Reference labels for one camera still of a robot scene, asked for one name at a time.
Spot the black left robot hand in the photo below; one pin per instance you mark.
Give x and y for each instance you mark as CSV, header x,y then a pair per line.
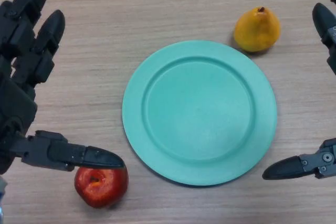
x,y
18,103

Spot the red apple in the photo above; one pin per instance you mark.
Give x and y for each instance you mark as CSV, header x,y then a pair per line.
x,y
102,190

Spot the yellow pear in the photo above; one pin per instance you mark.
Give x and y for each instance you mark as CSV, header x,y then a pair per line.
x,y
256,31

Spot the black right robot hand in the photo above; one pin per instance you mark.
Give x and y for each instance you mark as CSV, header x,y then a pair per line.
x,y
325,28

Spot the green round plate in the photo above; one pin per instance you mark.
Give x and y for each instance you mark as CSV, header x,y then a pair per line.
x,y
199,113

